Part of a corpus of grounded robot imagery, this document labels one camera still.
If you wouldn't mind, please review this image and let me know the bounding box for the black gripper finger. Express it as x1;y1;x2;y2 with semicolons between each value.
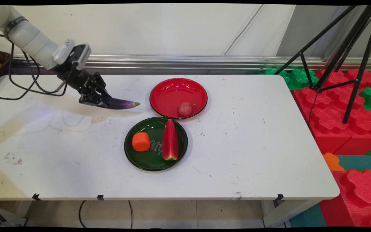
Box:
79;90;104;107
91;71;112;98

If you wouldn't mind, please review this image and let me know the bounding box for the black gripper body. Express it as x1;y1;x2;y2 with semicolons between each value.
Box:
56;62;93;94

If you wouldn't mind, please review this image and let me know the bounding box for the purple toy eggplant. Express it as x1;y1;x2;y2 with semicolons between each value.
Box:
100;96;141;110

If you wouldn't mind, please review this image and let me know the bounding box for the orange toy carrot piece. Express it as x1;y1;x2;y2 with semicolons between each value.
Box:
132;132;151;152

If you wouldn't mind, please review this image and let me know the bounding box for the red round plate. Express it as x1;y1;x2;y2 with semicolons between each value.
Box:
149;78;208;120

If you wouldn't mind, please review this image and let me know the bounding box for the brown wicker basket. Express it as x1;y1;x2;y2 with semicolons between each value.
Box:
0;49;13;88

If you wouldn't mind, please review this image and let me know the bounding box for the dark green round plate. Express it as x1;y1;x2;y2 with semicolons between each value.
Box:
124;117;188;171

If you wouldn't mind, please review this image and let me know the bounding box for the round red toy fruit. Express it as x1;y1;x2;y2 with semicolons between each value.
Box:
177;102;196;117

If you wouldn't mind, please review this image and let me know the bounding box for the red toy watermelon slice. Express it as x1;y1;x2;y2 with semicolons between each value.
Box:
162;119;179;161

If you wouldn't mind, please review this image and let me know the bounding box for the white table leg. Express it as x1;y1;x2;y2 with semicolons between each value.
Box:
262;200;322;228

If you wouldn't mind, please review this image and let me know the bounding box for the orange foam piece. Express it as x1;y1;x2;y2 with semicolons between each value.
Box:
322;152;346;171

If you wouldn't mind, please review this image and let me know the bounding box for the black tripod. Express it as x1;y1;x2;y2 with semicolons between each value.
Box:
274;5;371;124

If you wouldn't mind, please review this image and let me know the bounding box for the teal foam mat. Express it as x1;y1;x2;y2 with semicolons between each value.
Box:
335;155;371;171

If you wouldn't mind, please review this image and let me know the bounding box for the big red foam block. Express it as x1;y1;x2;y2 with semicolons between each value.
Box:
318;169;371;228

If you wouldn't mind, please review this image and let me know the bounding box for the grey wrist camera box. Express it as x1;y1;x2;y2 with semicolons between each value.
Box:
73;44;92;71

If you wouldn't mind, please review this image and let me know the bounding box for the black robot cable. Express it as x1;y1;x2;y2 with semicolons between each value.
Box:
0;34;74;101

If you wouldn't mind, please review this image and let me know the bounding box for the black strap on arm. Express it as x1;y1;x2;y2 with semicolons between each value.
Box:
3;17;29;40

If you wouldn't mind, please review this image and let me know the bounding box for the aluminium wall rail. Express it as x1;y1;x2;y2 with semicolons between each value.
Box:
12;53;371;72

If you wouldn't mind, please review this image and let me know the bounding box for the black floor cable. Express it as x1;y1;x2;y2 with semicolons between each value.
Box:
78;200;134;228

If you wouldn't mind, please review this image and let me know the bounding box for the thin black tripod cable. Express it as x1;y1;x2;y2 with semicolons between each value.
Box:
307;89;319;127

